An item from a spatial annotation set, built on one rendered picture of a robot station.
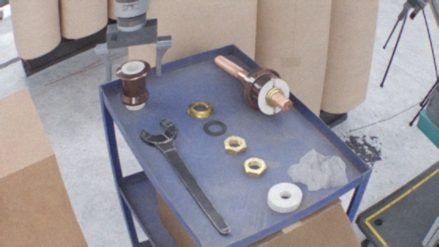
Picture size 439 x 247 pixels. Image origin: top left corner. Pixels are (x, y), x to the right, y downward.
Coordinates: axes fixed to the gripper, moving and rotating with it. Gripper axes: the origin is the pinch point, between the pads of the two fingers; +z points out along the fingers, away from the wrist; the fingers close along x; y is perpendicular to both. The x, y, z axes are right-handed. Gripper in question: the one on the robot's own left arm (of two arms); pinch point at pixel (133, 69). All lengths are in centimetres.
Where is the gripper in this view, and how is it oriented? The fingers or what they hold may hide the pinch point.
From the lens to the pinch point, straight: 116.6
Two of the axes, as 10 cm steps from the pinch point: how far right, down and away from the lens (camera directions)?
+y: 1.3, 6.2, -7.7
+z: -0.3, 7.8, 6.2
